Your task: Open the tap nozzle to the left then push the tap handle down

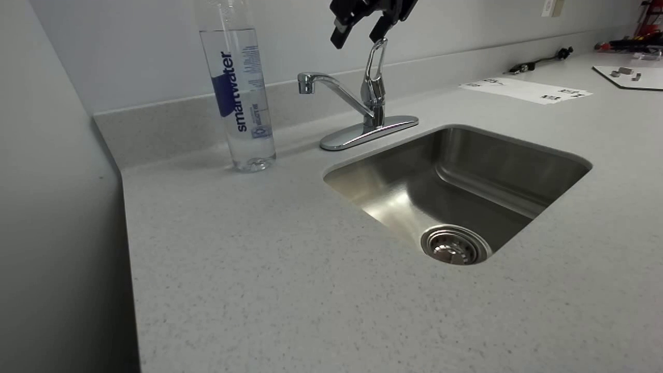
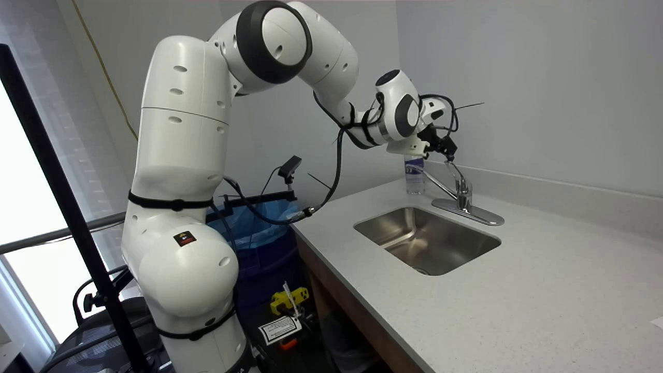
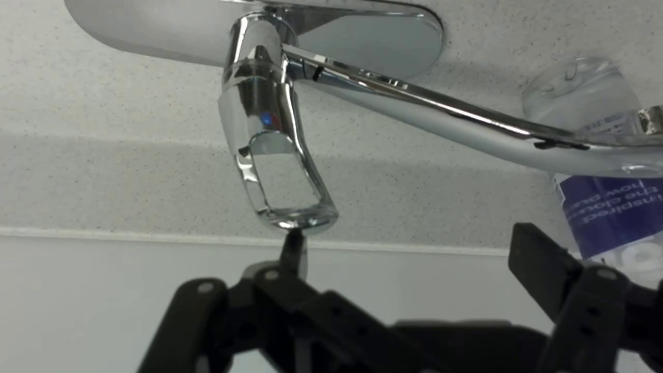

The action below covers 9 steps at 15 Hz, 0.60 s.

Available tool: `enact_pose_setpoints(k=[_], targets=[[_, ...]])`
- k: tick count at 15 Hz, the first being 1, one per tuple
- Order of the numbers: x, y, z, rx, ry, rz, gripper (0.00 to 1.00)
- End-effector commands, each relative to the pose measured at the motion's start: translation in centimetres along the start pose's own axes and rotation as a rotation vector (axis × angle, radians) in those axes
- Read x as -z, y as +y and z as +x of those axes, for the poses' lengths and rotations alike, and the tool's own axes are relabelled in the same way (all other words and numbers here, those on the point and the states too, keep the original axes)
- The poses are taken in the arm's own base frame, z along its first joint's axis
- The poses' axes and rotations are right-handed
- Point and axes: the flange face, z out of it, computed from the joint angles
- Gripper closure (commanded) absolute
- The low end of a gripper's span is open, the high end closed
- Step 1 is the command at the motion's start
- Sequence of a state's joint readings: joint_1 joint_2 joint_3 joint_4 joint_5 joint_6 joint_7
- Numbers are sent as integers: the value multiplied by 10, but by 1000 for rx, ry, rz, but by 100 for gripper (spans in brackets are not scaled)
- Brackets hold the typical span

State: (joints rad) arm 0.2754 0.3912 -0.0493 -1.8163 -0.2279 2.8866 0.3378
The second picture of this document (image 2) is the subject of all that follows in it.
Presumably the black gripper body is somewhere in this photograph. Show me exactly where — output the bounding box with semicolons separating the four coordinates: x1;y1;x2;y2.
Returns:
421;123;457;151

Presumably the chrome tap handle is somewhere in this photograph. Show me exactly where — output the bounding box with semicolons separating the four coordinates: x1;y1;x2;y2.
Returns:
445;158;474;201

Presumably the clear smartwater bottle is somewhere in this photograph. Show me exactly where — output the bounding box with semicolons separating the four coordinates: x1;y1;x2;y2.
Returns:
401;153;427;197

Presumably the stainless steel sink basin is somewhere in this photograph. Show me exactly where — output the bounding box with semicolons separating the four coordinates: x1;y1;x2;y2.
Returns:
352;206;504;278

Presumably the wooden counter cabinet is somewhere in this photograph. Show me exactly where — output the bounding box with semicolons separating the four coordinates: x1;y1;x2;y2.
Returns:
295;234;424;373

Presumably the blue lined trash bin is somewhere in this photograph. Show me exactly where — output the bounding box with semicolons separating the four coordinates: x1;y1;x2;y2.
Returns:
205;193;314;349

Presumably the yellow tool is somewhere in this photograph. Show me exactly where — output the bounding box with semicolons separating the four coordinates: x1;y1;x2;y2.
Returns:
266;287;312;320

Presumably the white label tag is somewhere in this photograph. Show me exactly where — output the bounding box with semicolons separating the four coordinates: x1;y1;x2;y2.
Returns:
256;315;306;349

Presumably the black tripod pole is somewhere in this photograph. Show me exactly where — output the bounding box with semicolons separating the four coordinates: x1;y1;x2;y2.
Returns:
0;44;151;373

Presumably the black cart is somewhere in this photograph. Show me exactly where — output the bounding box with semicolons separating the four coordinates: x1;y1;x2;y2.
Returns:
38;266;173;373

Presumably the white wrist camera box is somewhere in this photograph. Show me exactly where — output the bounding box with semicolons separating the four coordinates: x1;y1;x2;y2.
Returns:
396;134;431;159

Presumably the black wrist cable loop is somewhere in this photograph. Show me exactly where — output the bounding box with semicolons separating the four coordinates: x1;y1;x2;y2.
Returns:
418;91;461;136

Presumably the chrome tap base plate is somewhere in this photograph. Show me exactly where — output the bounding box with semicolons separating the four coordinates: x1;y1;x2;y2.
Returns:
431;195;506;227

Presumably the long black robot cable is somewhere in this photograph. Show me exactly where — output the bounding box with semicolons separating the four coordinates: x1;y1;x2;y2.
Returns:
219;91;389;225

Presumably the small black camera on stand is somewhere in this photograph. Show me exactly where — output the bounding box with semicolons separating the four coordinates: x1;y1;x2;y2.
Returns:
276;153;304;187

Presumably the thin yellow wall cable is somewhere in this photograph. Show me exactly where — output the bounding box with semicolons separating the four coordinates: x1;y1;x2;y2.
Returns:
71;0;141;143

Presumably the grey window rail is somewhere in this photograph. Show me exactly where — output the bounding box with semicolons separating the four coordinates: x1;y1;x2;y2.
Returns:
0;209;132;258

